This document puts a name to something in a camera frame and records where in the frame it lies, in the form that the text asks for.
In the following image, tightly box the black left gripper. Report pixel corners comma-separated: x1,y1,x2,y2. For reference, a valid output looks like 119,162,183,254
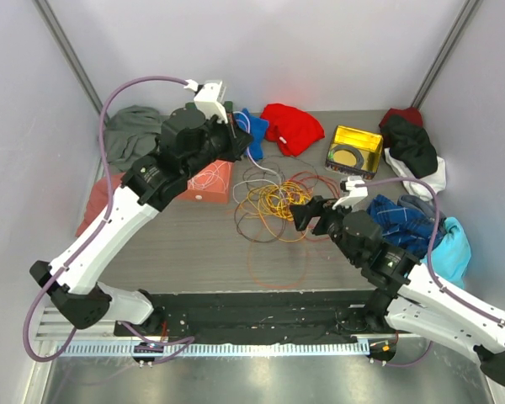
183,109,254,179

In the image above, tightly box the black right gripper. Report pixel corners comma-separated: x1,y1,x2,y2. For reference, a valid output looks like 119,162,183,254
290,195,361,265

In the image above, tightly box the white wire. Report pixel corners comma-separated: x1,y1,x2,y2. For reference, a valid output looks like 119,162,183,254
189,162,231,190
232,111,287,207

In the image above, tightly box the yellow wire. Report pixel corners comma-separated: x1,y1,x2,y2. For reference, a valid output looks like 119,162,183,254
246,180,315,243

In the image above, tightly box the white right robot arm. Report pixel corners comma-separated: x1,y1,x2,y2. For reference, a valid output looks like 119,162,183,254
290,196,505,387

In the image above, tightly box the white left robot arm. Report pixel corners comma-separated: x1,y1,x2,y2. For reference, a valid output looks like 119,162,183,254
29,108,253,336

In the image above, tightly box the royal blue cloth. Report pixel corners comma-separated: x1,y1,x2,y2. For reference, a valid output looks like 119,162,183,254
234,109,269,161

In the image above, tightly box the green plastic tray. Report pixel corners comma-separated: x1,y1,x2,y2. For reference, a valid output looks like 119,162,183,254
223,101,233,124

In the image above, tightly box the orange plastic tray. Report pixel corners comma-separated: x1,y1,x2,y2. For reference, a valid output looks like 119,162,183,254
180,160,233,205

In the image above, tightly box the gold tin box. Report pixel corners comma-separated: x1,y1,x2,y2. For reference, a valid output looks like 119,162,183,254
325,125,384,180

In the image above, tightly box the blue plaid cloth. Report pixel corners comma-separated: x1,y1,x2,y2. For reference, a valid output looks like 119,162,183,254
366,194,435,258

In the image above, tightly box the grey cloth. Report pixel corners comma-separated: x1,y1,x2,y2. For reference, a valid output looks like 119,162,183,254
104,105,163,173

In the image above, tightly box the black cloth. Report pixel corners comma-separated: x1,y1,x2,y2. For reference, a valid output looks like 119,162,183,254
380,114,439,178

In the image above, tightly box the white cloth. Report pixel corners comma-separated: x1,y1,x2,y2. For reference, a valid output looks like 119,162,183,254
383,146,447,202

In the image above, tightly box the dark red cloth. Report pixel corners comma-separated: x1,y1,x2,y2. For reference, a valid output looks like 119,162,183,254
379,107,423,128

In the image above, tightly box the salmon pink cloth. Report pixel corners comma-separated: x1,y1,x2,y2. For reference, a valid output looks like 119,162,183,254
75,177,109,237

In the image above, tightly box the cyan cloth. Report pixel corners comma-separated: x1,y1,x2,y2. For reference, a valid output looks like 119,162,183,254
432,217,471,289

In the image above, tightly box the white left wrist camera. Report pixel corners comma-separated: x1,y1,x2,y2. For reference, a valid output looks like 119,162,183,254
184,79,228,124

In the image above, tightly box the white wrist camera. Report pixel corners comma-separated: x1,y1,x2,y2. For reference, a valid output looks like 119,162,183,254
332,176,368,210
184,79,228,124

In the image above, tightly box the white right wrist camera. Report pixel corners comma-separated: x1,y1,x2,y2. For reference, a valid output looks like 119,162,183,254
332,176,368,210

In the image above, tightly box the orange wire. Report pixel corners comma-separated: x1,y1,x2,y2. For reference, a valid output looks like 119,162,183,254
246,184,321,290

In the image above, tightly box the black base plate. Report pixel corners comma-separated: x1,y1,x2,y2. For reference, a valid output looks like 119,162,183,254
134,290,394,345

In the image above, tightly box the white slotted cable duct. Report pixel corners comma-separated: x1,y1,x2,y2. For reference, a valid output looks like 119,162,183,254
62,339,369,358

